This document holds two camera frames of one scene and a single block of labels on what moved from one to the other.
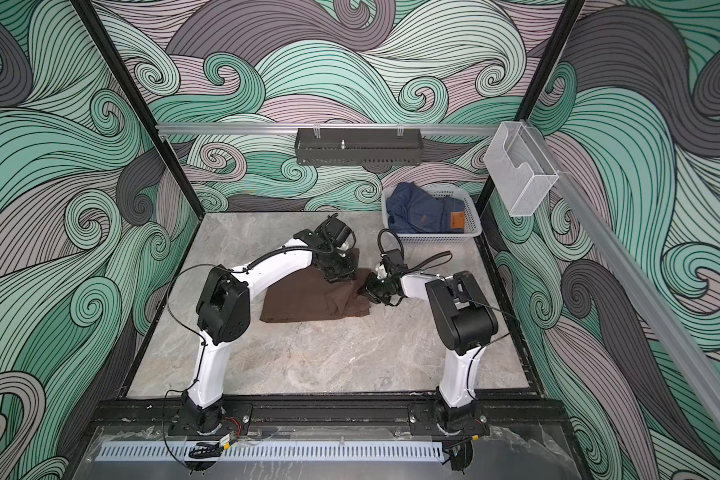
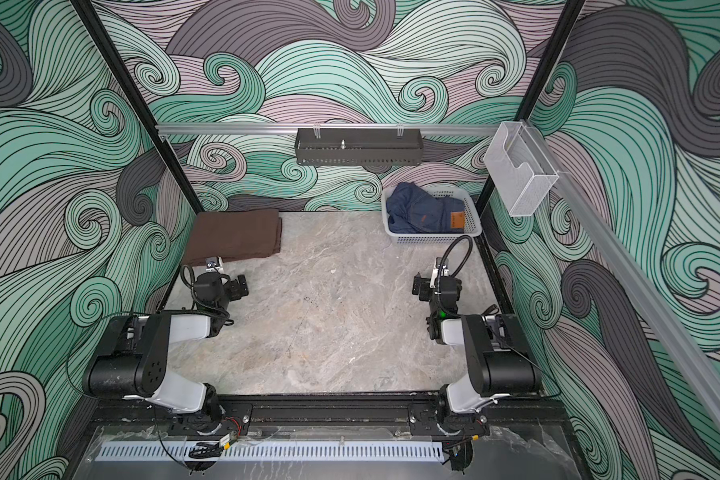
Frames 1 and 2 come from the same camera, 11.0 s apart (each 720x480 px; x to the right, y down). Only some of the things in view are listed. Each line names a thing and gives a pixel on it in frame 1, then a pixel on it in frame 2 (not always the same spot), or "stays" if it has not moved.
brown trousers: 311,293 → 233,234
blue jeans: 411,209 stays
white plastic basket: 472,226 stays
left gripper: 351,272 → 234,292
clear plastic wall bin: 519,167 stays
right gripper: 367,291 → 425,285
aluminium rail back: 197,128 stays
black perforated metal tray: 358,149 stays
